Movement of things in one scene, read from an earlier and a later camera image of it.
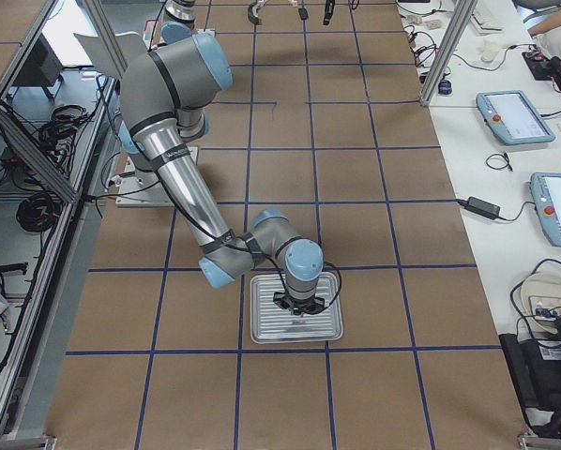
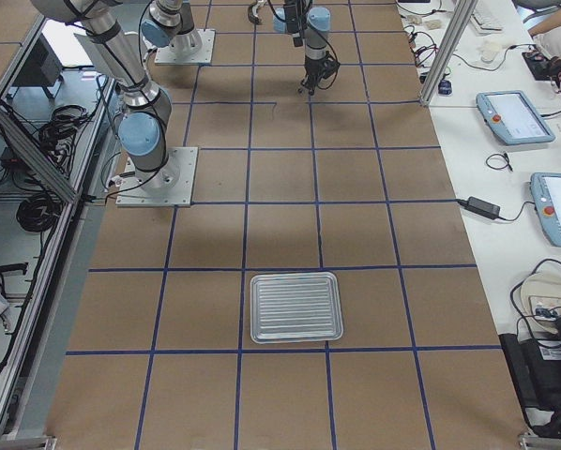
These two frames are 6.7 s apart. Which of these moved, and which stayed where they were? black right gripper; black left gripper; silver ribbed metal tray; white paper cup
Moved: black left gripper; black right gripper
Stayed: silver ribbed metal tray; white paper cup
